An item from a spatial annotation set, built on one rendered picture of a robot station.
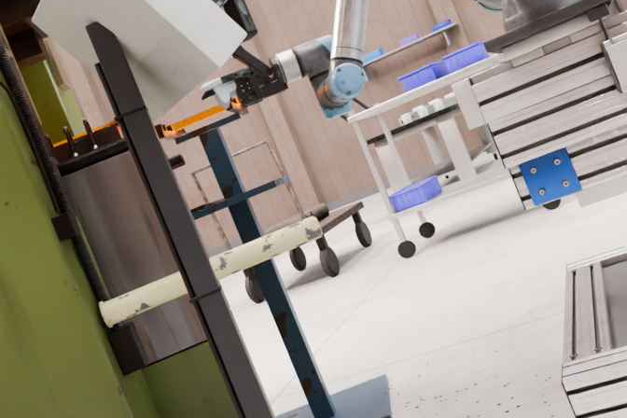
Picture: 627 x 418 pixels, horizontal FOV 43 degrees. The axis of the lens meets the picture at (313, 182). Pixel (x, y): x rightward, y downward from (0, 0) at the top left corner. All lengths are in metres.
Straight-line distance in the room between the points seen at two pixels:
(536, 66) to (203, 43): 0.60
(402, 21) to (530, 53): 10.64
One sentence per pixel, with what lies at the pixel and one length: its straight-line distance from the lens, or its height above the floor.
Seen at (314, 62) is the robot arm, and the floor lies 0.96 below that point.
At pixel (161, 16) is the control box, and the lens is 1.20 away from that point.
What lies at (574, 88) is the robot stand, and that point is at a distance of 1.46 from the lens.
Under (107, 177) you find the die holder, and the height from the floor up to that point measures 0.88.
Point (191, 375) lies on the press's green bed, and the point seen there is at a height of 0.41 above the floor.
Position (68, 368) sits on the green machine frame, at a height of 0.56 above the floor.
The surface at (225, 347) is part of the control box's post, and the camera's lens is 1.31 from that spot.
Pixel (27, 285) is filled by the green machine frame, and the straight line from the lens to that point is 1.50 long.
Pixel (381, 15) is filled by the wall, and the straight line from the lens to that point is 12.16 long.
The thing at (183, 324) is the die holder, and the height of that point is 0.52.
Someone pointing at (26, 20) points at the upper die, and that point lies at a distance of 1.88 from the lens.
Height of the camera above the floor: 0.73
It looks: 1 degrees down
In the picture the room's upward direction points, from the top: 22 degrees counter-clockwise
